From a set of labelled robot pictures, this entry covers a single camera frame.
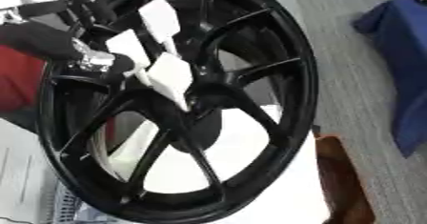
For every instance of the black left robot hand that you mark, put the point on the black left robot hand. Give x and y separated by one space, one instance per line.
33 38

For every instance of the white pin with flat head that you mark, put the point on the white pin with flat head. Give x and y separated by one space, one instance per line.
171 75
159 18
128 48

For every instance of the black spoked wheel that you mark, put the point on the black spoked wheel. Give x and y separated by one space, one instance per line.
289 75

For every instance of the red fabric item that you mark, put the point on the red fabric item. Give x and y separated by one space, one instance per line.
17 81

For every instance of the pale mesh basket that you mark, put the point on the pale mesh basket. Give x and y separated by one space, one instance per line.
67 206

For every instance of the brown wooden board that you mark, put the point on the brown wooden board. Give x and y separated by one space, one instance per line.
342 177

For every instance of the blue cloth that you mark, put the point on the blue cloth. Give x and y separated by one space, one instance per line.
403 59

